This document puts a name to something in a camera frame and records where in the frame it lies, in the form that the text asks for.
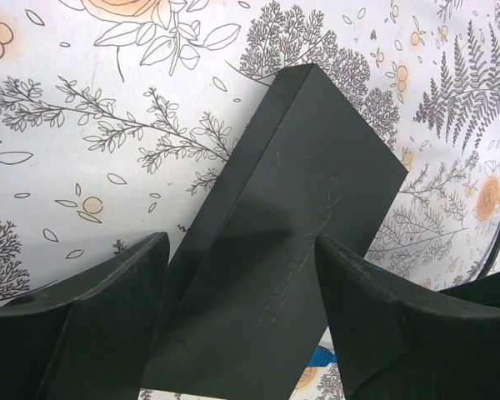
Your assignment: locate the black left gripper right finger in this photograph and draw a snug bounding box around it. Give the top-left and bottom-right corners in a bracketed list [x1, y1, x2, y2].
[314, 236, 500, 399]

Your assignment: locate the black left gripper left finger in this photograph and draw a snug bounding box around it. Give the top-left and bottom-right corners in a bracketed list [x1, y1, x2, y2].
[0, 232, 169, 400]

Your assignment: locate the blue ethernet cable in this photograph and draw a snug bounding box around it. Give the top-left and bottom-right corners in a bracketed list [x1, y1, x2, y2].
[306, 343, 338, 369]

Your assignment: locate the black network switch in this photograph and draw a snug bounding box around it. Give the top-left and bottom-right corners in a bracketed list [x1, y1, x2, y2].
[142, 64, 407, 399]

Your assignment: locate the floral table mat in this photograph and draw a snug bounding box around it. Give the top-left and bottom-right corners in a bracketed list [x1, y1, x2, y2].
[0, 1, 500, 399]

